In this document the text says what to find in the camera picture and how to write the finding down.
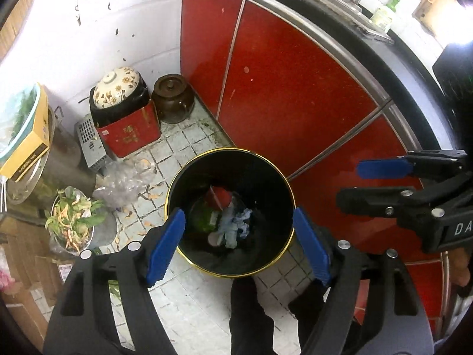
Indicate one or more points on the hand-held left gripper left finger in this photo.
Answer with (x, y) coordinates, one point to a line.
(166, 247)

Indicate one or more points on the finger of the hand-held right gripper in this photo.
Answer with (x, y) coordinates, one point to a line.
(380, 168)
(369, 200)

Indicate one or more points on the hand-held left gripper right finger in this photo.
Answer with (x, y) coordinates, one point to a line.
(310, 246)

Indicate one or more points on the silver foil wrapper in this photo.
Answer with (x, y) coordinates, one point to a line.
(236, 225)

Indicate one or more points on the small red bucket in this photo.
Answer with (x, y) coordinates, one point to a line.
(222, 196)

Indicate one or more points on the black trash bin gold rim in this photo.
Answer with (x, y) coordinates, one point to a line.
(229, 170)

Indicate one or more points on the person's right hand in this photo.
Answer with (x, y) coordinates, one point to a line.
(462, 268)

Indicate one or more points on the clear plastic bag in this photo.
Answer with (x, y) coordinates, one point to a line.
(122, 188)

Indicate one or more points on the person's legs dark trousers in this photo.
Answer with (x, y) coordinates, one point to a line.
(251, 321)

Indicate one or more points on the bowl of vegetable scraps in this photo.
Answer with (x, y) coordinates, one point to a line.
(74, 218)

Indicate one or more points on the red tin box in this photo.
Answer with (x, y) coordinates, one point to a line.
(129, 135)

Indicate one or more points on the red kitchen cabinet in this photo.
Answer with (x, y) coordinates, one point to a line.
(288, 92)

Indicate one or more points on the grey perforated box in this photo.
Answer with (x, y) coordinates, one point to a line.
(88, 140)

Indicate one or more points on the large steel pot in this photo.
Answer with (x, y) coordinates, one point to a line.
(62, 162)

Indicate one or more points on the brown cardboard boxes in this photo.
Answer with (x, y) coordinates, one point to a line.
(26, 266)

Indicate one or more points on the brown ceramic jar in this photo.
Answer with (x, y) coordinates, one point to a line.
(172, 96)

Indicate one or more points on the dish soap bottle green cap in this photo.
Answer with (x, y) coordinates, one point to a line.
(384, 14)

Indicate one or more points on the floral ceramic pot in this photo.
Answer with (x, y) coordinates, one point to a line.
(116, 87)

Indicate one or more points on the yellow cardboard box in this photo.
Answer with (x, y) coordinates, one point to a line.
(31, 144)

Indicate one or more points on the yellow plastic jug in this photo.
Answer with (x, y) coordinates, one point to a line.
(434, 5)

